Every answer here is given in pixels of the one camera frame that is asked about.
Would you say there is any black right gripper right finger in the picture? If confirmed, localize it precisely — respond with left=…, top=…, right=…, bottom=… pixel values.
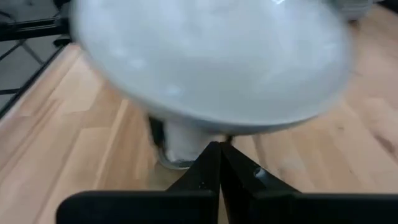
left=220, top=142, right=398, bottom=224

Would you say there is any black metal table frame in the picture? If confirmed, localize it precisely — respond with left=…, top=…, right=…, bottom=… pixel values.
left=0, top=0, right=74, bottom=119

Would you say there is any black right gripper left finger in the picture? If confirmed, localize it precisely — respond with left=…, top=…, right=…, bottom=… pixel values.
left=55, top=141, right=221, bottom=224

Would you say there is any white flood light bulb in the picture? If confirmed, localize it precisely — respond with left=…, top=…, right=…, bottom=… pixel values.
left=70, top=0, right=354, bottom=162

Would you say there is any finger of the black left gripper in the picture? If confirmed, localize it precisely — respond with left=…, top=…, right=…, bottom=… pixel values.
left=148, top=116, right=165, bottom=149

